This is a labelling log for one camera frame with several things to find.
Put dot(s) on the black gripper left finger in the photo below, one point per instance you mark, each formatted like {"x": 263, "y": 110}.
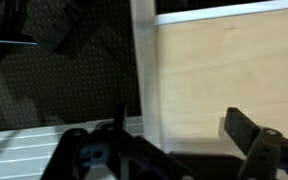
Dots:
{"x": 94, "y": 156}

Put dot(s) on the black base mat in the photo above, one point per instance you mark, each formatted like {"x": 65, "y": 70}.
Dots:
{"x": 50, "y": 30}

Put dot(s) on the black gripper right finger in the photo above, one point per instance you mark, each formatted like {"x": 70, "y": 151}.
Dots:
{"x": 244, "y": 133}

